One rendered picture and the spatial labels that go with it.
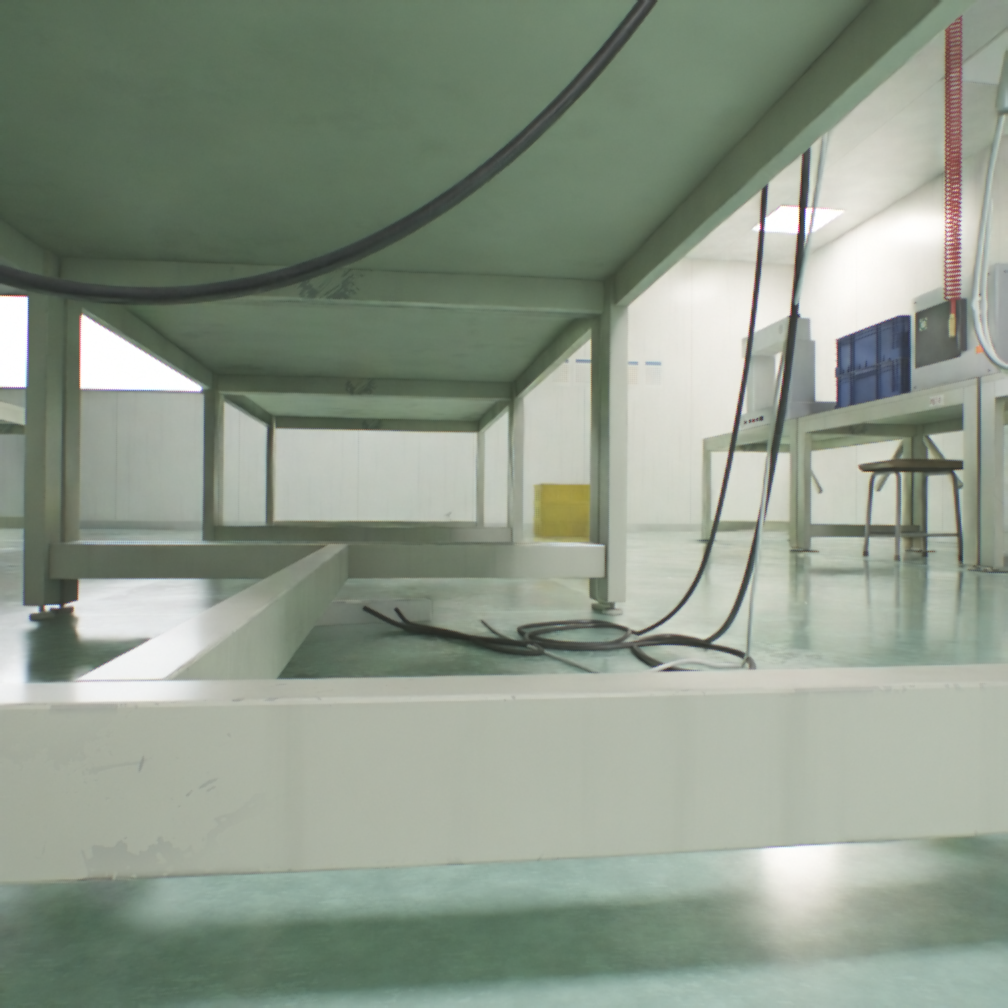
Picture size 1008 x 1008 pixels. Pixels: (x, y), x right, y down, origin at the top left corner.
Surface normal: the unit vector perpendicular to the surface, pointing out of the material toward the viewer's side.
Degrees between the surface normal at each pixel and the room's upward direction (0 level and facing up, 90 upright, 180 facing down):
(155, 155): 180
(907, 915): 0
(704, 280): 90
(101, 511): 90
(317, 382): 90
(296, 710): 90
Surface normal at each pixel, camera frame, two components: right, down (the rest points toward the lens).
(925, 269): -0.99, -0.01
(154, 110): -0.01, 1.00
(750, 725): 0.13, 0.00
